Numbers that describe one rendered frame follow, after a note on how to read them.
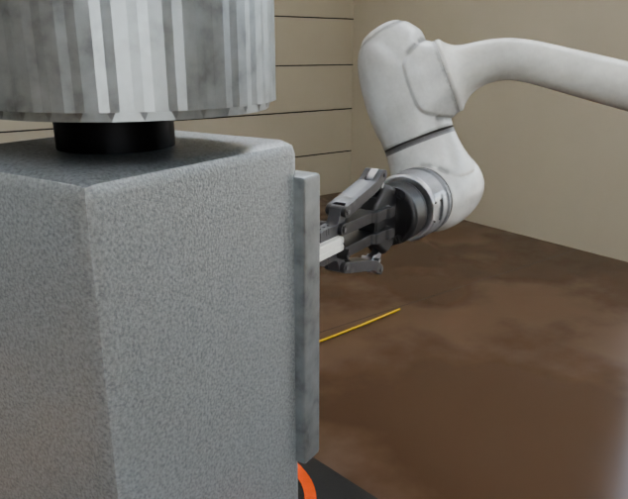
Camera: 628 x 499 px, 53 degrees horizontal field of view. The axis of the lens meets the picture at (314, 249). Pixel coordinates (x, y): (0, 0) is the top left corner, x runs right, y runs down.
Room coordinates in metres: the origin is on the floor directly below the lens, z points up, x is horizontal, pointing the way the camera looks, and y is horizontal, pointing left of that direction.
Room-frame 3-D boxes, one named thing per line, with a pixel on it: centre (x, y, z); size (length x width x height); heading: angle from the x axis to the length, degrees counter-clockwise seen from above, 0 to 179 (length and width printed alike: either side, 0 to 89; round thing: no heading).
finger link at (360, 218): (0.68, -0.05, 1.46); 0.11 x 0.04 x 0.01; 147
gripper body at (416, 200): (0.74, -0.09, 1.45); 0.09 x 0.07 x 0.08; 147
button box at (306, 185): (0.56, 0.03, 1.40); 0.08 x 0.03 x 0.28; 57
